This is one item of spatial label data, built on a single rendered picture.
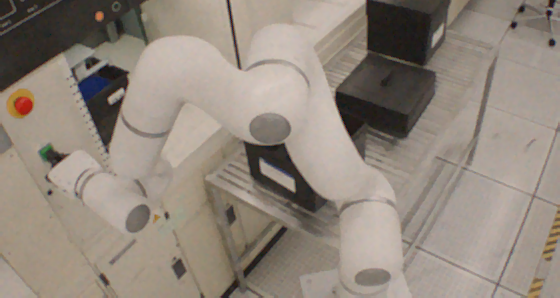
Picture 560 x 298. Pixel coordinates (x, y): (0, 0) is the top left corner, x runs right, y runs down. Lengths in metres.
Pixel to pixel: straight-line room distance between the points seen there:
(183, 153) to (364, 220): 0.80
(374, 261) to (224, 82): 0.42
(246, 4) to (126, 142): 0.77
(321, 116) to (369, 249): 0.26
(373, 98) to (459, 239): 0.97
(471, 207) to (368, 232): 1.67
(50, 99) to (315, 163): 0.65
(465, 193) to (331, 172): 1.85
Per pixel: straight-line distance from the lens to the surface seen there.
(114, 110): 1.52
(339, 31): 2.10
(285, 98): 0.59
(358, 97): 1.66
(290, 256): 2.25
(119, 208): 0.91
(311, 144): 0.73
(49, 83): 1.13
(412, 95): 1.69
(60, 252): 1.34
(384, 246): 0.85
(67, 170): 1.07
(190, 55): 0.65
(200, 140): 1.55
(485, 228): 2.44
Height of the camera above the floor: 1.88
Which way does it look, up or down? 43 degrees down
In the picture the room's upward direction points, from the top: 7 degrees counter-clockwise
